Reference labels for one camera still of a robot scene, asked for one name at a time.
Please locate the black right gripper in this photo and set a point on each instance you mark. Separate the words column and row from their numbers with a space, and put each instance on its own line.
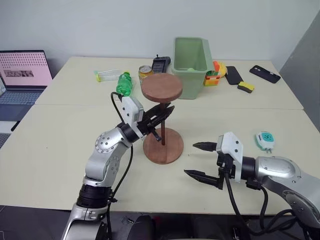
column 226, row 167

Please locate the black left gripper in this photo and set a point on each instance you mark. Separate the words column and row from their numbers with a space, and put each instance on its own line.
column 147, row 126

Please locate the wooden pole with round top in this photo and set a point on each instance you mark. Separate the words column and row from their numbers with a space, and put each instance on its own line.
column 161, row 87

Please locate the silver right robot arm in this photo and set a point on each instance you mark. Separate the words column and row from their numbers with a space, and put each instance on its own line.
column 275, row 167

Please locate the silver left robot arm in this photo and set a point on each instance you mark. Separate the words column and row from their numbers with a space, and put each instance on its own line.
column 107, row 145

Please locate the round wooden base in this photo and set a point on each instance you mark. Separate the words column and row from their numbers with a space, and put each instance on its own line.
column 172, row 150

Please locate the yellow drink can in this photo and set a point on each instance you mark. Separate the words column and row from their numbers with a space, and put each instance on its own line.
column 145, row 73

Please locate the green plastic bin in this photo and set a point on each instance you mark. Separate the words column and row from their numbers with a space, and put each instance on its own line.
column 192, row 82

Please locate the green plastic bottle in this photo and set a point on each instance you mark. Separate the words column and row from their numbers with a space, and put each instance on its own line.
column 124, row 83

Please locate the black handheld device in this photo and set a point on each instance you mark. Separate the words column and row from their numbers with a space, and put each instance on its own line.
column 160, row 65

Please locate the white teal timer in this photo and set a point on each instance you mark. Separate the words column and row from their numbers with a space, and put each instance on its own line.
column 265, row 140

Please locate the clear tube with green cap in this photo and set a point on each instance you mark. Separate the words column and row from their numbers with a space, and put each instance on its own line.
column 107, row 75

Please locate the yellow orange toy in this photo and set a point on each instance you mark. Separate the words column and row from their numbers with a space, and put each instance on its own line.
column 221, row 68

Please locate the black smartphone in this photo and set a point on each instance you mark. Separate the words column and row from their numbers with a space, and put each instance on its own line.
column 233, row 75

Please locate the yellow black sponge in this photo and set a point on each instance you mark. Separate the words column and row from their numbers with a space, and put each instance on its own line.
column 246, row 87

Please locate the black rounded shape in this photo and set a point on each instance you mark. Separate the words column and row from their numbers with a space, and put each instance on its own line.
column 145, row 227

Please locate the black phone case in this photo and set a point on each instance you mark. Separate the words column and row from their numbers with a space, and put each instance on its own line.
column 265, row 73

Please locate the grey partition panel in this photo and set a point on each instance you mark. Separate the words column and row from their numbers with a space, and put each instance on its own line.
column 303, row 75

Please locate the open laptop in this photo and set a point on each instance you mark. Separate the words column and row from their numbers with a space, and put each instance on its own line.
column 22, row 75

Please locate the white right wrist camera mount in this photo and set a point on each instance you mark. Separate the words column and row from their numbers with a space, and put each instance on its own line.
column 231, row 147

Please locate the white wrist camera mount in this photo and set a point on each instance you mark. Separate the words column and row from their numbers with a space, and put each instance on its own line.
column 231, row 147
column 130, row 110

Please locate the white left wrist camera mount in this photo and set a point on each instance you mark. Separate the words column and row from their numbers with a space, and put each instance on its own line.
column 130, row 110

